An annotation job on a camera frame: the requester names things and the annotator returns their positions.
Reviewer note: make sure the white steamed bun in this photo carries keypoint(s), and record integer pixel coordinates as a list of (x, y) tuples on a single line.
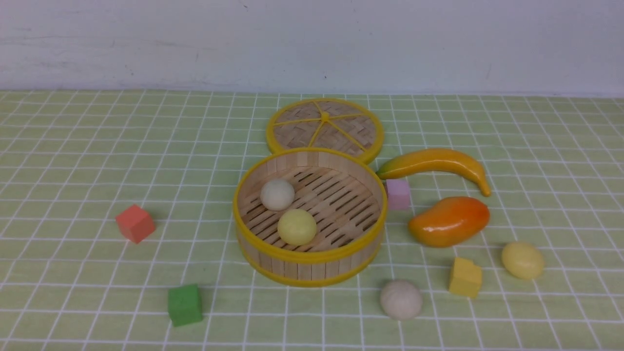
[(277, 194), (401, 300)]

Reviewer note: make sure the yellow steamed bun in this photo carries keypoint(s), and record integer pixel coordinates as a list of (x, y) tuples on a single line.
[(522, 260), (297, 227)]

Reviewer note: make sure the bamboo steamer tray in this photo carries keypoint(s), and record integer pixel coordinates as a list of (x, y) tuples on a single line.
[(347, 200)]

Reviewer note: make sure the bamboo steamer lid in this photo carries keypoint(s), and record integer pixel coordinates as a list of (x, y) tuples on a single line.
[(330, 123)]

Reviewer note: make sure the pink foam cube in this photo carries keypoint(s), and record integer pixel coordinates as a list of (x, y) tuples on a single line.
[(398, 193)]

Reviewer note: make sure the toy banana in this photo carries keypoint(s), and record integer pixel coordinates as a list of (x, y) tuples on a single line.
[(436, 160)]

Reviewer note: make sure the toy mango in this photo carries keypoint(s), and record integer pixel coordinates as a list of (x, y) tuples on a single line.
[(449, 222)]

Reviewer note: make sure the red foam cube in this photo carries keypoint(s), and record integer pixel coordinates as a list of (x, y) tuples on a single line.
[(135, 223)]

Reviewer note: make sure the green foam cube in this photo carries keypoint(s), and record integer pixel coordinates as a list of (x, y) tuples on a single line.
[(185, 305)]

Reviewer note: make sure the yellow foam block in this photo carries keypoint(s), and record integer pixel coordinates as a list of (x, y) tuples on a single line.
[(465, 278)]

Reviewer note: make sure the green checkered tablecloth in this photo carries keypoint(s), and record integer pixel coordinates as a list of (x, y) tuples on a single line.
[(71, 161)]

